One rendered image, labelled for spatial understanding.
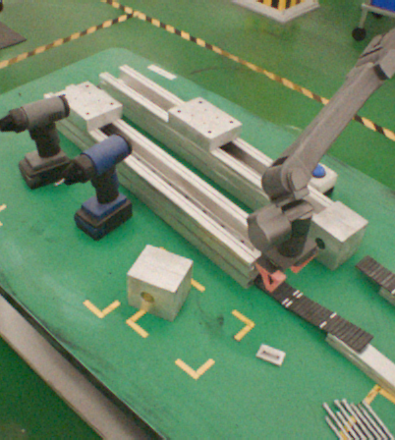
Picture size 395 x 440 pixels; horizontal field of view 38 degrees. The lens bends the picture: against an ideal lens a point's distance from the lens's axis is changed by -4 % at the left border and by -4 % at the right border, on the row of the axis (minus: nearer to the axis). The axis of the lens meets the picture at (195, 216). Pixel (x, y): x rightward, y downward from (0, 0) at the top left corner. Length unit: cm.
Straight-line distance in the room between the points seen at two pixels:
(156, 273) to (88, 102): 59
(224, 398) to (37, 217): 62
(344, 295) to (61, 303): 60
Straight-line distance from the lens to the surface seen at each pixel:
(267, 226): 103
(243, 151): 148
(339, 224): 130
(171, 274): 113
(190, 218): 128
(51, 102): 139
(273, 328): 120
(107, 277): 126
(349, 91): 122
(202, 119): 149
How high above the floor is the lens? 173
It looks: 43 degrees down
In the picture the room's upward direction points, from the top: 5 degrees clockwise
